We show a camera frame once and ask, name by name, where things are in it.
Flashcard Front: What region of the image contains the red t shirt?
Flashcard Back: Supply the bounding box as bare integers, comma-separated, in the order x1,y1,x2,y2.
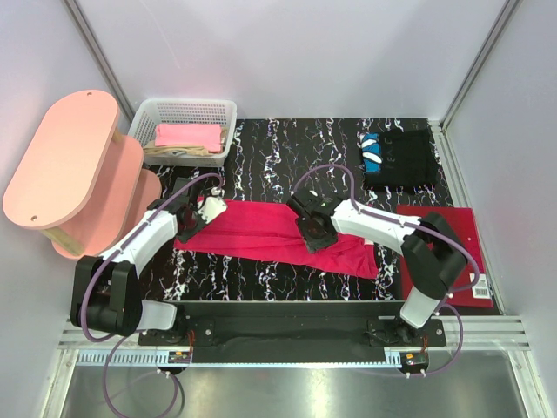
173,199,379,280

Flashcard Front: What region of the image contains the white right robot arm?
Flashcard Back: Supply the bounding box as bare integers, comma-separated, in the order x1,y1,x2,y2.
287,188,472,329

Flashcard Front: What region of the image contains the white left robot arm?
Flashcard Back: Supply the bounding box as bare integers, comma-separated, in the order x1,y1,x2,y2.
70,173,226,343

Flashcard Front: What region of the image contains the beige folded t shirt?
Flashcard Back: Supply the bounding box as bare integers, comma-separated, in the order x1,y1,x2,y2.
143,128,228,157

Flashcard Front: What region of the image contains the pink folded t shirt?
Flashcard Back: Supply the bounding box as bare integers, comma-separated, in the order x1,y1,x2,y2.
155,124,222,153

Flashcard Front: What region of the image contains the white plastic basket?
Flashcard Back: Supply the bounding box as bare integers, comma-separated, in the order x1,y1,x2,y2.
128,98,237,167

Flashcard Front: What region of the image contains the black folded t shirt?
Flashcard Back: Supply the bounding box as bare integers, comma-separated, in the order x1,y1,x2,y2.
360,129,439,189

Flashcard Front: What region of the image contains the pink three tier shelf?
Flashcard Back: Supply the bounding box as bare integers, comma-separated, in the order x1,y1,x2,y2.
3,90,162,259

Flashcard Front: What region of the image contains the left orange connector board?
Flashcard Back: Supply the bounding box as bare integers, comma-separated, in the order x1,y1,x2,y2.
168,348,192,364

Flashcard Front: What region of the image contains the orange connector board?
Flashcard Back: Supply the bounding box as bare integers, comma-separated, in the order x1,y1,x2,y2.
168,348,192,364
401,351,429,369

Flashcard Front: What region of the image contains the right orange connector board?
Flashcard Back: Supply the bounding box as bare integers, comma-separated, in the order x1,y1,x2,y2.
401,351,429,369

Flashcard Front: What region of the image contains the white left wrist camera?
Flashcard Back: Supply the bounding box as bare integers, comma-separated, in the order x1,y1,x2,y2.
197,187,227,224

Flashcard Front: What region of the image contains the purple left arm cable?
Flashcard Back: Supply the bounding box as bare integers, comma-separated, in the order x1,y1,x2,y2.
80,172,225,415

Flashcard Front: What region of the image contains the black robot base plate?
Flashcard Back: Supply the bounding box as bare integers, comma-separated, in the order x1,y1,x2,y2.
138,301,446,367

